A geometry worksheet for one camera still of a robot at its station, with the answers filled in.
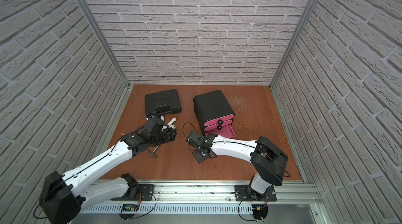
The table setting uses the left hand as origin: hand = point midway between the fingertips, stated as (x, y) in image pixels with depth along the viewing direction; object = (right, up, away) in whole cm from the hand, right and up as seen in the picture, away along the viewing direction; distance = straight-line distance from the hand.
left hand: (170, 130), depth 82 cm
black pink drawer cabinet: (+24, +8, +2) cm, 25 cm away
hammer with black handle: (-11, -14, +4) cm, 18 cm away
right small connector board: (+44, -35, -12) cm, 57 cm away
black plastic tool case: (-8, +15, +23) cm, 28 cm away
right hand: (+18, -14, +2) cm, 22 cm away
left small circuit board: (-18, -37, -10) cm, 42 cm away
